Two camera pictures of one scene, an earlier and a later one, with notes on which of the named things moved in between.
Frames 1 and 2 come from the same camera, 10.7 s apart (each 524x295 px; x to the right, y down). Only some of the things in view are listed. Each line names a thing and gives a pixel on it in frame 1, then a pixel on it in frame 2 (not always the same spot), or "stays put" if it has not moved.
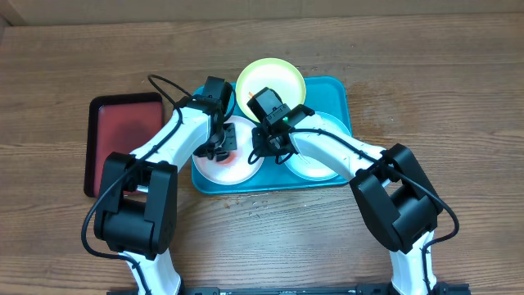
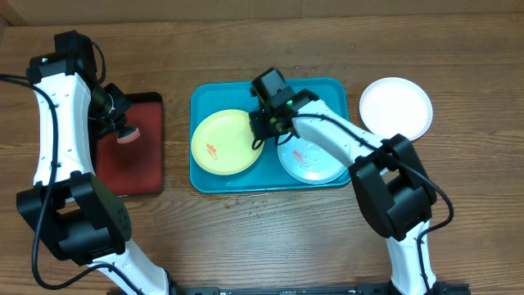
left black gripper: [228, 143] → [123, 103]
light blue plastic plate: [307, 167] stays put
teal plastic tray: [327, 94] → [209, 96]
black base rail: [461, 289] stays put
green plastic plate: [273, 73] → [222, 142]
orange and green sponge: [230, 160] → [128, 134]
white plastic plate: [235, 170] → [396, 106]
